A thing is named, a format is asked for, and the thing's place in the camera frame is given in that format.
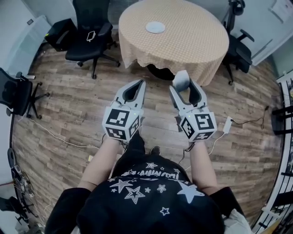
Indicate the white paper notice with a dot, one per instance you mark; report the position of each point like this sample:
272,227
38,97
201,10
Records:
280,10

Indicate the black office chair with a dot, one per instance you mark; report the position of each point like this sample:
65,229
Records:
13,91
238,52
87,48

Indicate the person's dark shoe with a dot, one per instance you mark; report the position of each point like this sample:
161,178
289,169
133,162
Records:
155,150

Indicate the white cased smartphone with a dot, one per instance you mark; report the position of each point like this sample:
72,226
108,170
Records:
90,36

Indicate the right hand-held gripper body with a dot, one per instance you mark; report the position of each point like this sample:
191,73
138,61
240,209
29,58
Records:
201,125

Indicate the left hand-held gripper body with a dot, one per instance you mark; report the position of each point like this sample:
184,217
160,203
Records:
119,123

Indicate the pale cloth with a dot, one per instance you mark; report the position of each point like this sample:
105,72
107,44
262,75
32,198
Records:
238,222

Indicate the black table base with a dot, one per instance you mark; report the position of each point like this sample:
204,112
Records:
160,72

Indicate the dark wall switch panel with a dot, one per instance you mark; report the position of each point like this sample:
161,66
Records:
30,22

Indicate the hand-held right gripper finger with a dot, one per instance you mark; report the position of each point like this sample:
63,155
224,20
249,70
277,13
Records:
177,100
198,96

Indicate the white and black railing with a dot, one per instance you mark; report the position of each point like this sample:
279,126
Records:
282,82

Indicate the white power adapter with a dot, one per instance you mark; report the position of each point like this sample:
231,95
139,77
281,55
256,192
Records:
228,124

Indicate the grey hand tool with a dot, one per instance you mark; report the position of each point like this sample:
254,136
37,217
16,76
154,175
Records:
11,157

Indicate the black box cabinet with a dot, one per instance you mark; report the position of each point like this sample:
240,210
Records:
58,29

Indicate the person's black trouser leg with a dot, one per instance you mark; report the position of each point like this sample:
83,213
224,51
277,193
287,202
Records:
137,144

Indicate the person's right forearm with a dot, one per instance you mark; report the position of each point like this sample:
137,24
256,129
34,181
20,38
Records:
202,166

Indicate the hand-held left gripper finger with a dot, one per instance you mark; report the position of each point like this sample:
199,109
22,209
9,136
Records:
142,96
121,90

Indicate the person's left forearm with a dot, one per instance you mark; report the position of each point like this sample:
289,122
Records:
98,164

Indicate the person's black star print shirt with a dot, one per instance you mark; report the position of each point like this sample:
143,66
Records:
137,212

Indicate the white round plate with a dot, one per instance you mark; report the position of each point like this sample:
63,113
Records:
155,27

